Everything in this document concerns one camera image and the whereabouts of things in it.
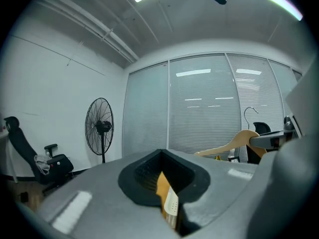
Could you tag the upright black office chair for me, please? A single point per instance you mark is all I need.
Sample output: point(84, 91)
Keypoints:
point(261, 127)

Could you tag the wooden clothes hanger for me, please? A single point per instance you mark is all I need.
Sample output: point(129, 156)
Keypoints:
point(239, 138)

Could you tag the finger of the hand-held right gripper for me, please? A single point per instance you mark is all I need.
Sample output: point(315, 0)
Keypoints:
point(264, 141)

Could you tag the white plastic basin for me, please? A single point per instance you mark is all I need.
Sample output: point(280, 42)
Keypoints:
point(172, 208)

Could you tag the small black floor box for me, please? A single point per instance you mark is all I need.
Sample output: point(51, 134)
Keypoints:
point(24, 197)

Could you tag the reclined black office chair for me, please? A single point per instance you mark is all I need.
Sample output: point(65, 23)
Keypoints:
point(25, 148)

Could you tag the small potted flowers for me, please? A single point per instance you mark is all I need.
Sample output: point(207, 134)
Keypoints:
point(218, 157)

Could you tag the grey garment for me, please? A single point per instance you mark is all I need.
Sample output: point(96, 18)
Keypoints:
point(42, 162)

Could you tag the round wooden table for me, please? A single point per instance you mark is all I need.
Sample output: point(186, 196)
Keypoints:
point(162, 185)

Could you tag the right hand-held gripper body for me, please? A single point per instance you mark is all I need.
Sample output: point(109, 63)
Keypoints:
point(295, 131)

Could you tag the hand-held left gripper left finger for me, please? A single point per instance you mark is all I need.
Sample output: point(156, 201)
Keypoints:
point(99, 195)

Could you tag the clear plastic bottle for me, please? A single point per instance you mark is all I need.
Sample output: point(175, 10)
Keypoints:
point(231, 153)

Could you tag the white ceiling pipes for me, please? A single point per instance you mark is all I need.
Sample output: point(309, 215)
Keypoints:
point(99, 29)

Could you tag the black standing fan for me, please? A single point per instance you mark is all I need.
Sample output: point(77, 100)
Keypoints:
point(99, 126)

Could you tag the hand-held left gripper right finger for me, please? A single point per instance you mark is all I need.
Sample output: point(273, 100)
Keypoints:
point(224, 183)

